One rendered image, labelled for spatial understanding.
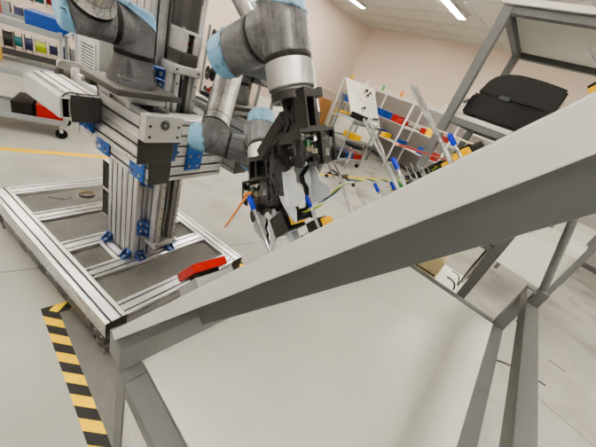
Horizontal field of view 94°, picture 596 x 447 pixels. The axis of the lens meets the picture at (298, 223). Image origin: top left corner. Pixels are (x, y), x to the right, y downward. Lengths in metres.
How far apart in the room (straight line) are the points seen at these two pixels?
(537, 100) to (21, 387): 2.28
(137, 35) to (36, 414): 1.39
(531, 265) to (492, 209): 3.31
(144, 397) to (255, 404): 0.21
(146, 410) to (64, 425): 0.92
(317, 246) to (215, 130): 0.68
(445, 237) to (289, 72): 0.32
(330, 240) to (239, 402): 0.54
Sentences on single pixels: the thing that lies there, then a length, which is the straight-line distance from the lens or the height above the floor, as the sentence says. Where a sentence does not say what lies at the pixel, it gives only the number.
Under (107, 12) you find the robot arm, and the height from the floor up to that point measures 1.35.
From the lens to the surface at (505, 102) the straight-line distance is 1.47.
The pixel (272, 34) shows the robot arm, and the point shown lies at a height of 1.41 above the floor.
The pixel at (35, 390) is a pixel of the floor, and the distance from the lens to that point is 1.65.
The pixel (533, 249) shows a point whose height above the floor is 0.69.
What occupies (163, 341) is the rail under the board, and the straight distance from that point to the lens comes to 0.68.
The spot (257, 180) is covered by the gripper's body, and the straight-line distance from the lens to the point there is 0.63.
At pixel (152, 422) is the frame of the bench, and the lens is 0.64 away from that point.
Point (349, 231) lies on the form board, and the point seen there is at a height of 1.32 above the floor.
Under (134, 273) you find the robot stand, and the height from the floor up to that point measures 0.21.
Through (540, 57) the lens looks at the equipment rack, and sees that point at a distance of 1.98.
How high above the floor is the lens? 1.38
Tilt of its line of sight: 27 degrees down
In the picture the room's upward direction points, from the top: 21 degrees clockwise
